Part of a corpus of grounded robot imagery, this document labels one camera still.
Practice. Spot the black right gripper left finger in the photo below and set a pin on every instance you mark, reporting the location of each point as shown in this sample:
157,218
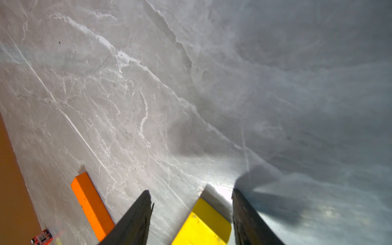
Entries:
133,227

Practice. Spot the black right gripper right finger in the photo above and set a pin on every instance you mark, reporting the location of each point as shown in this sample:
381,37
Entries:
249,227

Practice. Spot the orange building block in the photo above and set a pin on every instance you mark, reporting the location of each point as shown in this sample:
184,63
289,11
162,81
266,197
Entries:
92,205

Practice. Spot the yellow building block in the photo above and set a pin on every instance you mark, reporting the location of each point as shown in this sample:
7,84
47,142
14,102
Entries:
204,226

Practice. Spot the small red toy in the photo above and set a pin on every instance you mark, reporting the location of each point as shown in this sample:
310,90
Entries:
44,238

